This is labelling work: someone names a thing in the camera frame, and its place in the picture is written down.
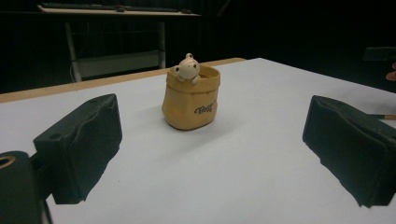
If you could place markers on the black computer mouse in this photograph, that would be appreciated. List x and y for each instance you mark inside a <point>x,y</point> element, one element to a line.
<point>120,9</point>
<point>186,11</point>

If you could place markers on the yellow bag-shaped bear pen holder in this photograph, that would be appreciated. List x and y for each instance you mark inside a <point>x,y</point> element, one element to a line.
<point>188,102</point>

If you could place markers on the yellow and black pencil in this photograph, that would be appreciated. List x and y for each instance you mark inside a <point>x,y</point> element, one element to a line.
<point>384,117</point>

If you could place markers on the black keyboard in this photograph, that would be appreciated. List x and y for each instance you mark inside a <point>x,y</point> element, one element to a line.
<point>152,9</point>
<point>77,6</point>

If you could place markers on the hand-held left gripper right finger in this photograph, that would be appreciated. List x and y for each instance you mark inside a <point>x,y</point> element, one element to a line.
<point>355,146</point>

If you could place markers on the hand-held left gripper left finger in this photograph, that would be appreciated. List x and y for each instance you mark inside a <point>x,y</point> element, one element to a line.
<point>81,146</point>

